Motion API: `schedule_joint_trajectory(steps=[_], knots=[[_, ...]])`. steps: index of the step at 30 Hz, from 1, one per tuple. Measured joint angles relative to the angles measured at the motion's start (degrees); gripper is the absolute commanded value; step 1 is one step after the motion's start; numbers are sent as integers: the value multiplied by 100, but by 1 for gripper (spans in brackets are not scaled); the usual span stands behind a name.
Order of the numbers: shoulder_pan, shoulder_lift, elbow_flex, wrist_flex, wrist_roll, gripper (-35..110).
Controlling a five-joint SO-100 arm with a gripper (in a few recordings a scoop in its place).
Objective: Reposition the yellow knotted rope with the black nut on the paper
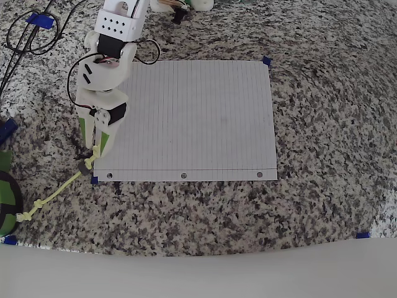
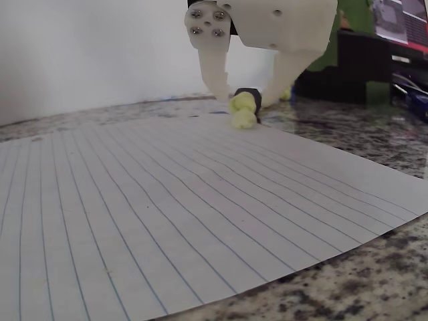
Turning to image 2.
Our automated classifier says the black hex nut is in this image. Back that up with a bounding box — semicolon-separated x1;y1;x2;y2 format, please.
233;87;263;123

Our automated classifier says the white lined paper sheet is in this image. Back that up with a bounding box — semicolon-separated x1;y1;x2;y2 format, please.
0;115;428;321

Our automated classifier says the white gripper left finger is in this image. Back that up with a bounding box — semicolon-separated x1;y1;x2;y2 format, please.
183;0;233;102

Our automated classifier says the blue plastic block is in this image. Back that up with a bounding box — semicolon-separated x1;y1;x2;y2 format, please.
391;72;428;123

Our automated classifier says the black and green object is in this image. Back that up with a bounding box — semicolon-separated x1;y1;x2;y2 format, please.
296;0;392;104

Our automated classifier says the yellow-green knotted rope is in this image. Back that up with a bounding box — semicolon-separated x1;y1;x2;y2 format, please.
229;85;295;132

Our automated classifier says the screen with red frame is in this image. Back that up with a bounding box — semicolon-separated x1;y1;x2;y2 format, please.
374;0;428;56

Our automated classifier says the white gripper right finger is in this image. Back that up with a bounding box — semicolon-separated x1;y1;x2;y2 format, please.
259;49;324;108

